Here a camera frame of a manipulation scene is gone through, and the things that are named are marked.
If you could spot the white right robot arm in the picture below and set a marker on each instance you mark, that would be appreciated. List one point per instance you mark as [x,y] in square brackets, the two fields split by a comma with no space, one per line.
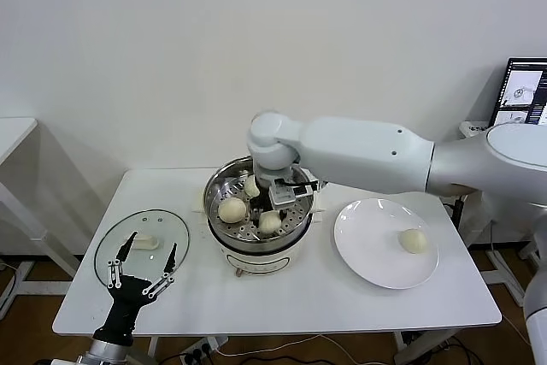
[363,151]

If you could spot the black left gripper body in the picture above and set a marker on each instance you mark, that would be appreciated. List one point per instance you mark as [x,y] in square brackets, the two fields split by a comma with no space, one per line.
[126,298]

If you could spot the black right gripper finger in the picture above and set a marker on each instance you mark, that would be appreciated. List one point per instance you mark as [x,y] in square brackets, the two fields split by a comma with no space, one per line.
[283,219]
[256,215]

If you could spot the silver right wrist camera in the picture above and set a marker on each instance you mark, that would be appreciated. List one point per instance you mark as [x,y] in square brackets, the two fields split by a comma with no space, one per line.
[284,194]

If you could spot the white electric cooker pot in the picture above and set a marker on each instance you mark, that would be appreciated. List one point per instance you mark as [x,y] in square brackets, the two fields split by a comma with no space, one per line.
[256,264]

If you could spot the white power strip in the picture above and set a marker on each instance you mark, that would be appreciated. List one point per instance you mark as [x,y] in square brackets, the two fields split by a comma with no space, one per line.
[198,350]

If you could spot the black upright post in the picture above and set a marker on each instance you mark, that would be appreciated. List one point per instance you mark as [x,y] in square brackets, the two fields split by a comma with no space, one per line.
[458,213]

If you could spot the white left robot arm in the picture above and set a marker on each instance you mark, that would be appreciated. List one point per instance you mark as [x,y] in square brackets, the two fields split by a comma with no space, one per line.
[102,354]

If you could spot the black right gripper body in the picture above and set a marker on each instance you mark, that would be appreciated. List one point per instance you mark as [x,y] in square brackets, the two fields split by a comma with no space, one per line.
[261,198]

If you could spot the perforated steel steamer basket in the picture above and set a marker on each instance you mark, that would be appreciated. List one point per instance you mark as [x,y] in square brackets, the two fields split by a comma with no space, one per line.
[295,215]

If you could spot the round white plate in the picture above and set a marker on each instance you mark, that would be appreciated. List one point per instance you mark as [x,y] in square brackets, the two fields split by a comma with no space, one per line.
[372,245]

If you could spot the white empty side table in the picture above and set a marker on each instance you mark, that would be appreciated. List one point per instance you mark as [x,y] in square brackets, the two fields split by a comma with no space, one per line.
[17,134]

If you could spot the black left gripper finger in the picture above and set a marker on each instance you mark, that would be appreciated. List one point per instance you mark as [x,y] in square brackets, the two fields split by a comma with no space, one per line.
[169,264]
[114,273]

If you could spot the white laptop side table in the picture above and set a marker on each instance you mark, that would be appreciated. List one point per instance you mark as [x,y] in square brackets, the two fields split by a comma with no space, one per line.
[470,126]

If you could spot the round glass pot lid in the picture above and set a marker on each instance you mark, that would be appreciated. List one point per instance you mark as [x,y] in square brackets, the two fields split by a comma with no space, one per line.
[149,224]

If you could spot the white steamed baozi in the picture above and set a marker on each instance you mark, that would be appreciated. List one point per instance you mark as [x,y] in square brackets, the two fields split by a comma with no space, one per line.
[251,187]
[412,240]
[232,210]
[269,222]

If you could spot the grey open laptop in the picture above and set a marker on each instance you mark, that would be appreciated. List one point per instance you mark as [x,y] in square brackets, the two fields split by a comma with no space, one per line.
[525,83]

